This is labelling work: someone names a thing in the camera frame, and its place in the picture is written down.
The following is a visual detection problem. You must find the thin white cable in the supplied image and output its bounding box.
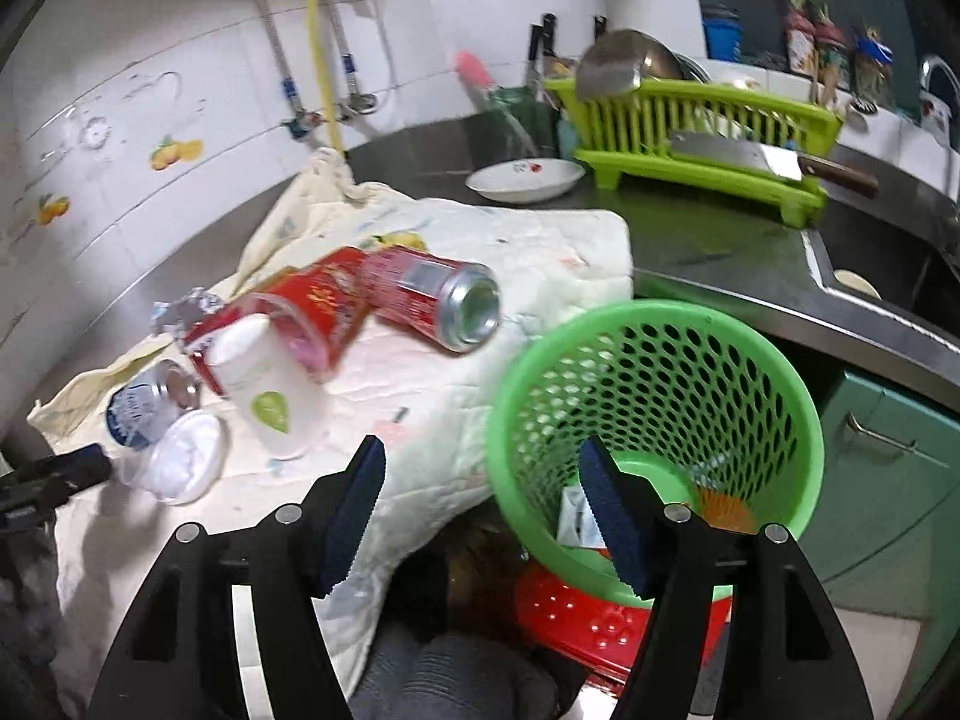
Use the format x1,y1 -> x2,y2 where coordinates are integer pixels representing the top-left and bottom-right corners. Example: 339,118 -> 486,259
366,0 -> 396,100

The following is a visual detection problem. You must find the cleaver with wooden handle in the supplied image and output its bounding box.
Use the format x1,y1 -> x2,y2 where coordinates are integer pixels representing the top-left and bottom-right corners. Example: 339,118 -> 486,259
667,130 -> 880,200

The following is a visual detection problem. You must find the seasoning jar blue lid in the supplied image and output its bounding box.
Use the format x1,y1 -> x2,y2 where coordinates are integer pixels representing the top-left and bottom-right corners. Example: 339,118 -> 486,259
855,30 -> 895,110

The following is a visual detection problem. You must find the green plastic mesh basket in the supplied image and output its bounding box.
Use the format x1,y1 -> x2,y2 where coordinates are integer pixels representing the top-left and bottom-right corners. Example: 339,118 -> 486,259
486,300 -> 824,608

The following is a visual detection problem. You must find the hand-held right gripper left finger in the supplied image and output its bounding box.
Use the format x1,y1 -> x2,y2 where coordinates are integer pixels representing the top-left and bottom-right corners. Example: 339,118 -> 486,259
86,435 -> 387,720

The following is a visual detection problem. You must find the silver foil wrapper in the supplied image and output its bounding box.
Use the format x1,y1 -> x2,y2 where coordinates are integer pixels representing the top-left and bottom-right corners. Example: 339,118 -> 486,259
150,286 -> 226,350

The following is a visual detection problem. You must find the clear plastic lidded cup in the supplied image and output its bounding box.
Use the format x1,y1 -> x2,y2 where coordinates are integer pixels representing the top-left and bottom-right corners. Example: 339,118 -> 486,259
116,409 -> 230,505

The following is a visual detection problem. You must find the red drink can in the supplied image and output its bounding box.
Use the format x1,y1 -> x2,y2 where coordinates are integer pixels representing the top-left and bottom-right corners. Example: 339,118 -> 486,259
360,246 -> 502,353

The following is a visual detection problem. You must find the metal cabinet handle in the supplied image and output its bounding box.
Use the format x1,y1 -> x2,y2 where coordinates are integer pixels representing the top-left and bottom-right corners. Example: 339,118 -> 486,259
847,411 -> 920,452

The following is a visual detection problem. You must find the blue plastic container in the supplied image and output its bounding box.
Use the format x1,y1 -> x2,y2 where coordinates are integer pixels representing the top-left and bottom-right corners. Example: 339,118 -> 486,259
703,7 -> 743,61

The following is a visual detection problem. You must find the person's grey clothing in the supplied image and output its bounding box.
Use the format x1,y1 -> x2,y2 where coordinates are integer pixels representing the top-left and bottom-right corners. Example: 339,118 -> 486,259
351,626 -> 560,720

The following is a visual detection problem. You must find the yellow hose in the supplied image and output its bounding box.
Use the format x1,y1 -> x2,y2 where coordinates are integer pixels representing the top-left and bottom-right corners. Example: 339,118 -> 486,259
306,0 -> 347,158

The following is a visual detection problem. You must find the braided metal hose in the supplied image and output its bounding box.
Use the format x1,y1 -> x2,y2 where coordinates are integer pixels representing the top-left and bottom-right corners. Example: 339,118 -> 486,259
322,0 -> 361,106
255,0 -> 301,128

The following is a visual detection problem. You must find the white plastic cup green label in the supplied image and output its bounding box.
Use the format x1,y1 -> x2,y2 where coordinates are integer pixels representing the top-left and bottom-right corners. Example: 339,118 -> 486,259
206,313 -> 331,460

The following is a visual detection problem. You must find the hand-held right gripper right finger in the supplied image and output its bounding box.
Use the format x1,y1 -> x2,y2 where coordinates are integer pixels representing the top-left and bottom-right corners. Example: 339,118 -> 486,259
577,435 -> 875,720

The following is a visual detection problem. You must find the green utensil holder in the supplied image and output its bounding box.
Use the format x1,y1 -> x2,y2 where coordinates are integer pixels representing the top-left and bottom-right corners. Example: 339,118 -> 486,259
487,86 -> 560,158

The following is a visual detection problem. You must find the green plastic dish rack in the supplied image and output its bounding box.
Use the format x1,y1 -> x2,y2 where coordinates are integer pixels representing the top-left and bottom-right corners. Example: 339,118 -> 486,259
544,75 -> 845,230

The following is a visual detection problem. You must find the white plate with red print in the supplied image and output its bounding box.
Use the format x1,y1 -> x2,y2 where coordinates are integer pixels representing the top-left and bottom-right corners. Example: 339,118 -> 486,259
465,159 -> 586,205

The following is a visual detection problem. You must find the blue and white can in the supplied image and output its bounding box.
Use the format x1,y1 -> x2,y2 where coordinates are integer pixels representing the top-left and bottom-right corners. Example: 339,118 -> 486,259
105,360 -> 202,451

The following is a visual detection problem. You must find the pink brush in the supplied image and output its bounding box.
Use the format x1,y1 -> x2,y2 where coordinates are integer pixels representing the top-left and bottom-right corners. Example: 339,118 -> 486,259
455,51 -> 496,91

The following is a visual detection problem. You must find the cream printed quilt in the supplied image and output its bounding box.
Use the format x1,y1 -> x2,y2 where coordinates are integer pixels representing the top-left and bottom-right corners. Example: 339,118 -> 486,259
30,148 -> 635,720

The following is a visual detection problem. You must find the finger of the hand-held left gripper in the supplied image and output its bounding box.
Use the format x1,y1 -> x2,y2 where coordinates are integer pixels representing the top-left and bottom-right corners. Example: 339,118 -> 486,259
28,444 -> 115,496

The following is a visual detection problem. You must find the steel ladle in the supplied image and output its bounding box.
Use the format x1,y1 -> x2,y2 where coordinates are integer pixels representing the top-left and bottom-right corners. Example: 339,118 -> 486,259
576,30 -> 687,98

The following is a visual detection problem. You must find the chrome faucet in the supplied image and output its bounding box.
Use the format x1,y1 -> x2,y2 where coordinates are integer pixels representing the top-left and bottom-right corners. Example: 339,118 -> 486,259
919,52 -> 960,128

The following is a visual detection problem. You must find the green cabinet door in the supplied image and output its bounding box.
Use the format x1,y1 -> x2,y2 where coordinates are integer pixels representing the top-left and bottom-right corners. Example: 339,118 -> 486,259
814,367 -> 960,623

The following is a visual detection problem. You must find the stainless steel sink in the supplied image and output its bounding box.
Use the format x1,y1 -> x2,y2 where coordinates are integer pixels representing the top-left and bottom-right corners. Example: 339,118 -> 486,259
802,229 -> 960,391

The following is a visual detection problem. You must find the red plastic stool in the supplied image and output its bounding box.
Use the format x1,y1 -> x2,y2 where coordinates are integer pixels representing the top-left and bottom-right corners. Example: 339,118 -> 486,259
514,562 -> 732,698

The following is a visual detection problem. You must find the small white packet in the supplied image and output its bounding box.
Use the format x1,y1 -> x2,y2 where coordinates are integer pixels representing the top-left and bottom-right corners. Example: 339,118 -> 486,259
557,487 -> 610,550

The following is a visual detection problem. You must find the red paper cup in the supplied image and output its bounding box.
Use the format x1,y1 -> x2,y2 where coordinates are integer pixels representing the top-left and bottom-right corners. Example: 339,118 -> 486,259
184,247 -> 376,398

